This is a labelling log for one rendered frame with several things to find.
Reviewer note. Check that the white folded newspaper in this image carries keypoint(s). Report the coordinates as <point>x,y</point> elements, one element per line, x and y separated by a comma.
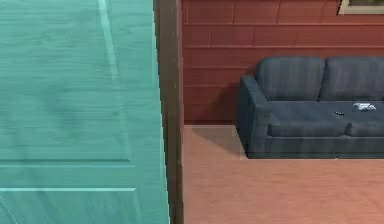
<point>364,106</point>

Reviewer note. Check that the small black remote control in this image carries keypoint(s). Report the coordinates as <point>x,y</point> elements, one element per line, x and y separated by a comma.
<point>339,113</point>

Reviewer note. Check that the dark blue sofa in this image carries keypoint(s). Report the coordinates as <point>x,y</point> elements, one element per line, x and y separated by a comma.
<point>300,116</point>

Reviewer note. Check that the teal room door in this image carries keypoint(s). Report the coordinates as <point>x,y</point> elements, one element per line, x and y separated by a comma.
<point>76,110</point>

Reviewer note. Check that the framed wall picture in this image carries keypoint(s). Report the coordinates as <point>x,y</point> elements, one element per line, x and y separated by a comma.
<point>361,6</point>

